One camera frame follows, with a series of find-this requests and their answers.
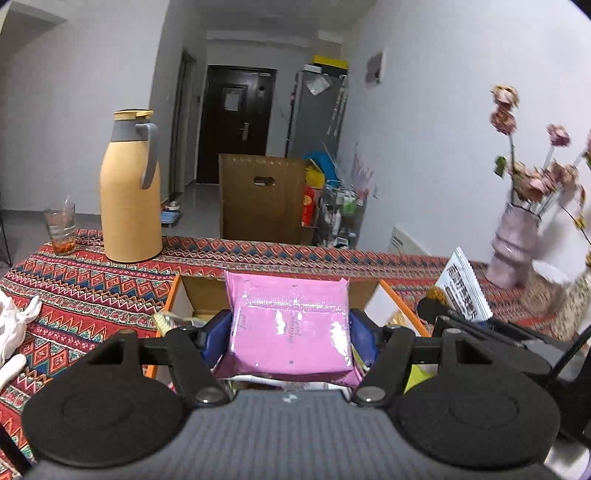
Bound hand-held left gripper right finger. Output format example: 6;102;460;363
348;309;491;408

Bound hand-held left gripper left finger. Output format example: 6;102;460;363
87;308;234;408

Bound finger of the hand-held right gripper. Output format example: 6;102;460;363
418;298;568;384

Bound orange cardboard box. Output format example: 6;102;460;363
145;272;432;379

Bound long striped yellow snack packet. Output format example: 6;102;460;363
152;310;195;337

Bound white oat crisp snack packet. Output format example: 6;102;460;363
426;246;494;321

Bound lime green snack packet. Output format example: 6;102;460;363
405;364;435;394

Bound pink snack packet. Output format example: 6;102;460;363
215;271;365;387

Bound clear jar of seeds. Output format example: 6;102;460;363
531;259;573;324

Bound floral patterned vase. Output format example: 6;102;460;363
566;272;591;333

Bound pink ribbed vase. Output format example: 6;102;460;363
486;202;542;291

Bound brown chair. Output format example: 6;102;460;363
218;153;308;244

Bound patterned red tablecloth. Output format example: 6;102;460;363
0;228;585;476

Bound floral white vase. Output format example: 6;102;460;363
561;203;591;268

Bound red bag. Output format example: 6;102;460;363
302;185;319;227

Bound yellow thermos jug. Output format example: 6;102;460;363
99;109;163;264

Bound dried pink flowers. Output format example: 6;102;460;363
489;84;591;215

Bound blue plastic object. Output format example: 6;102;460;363
305;150;338;178

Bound clear drinking glass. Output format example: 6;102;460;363
42;196;77;256

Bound dark entrance door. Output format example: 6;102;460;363
196;65;278;185

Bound white cotton glove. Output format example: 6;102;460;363
0;293;41;386

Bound grey refrigerator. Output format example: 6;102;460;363
285;69;349;160

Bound pale hanging umbrella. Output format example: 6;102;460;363
327;88;348;137

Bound white wall heater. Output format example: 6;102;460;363
387;225;432;256

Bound wire rack with bottles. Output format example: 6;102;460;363
318;182;368;247

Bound dark side door frame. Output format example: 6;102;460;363
170;50;198;195

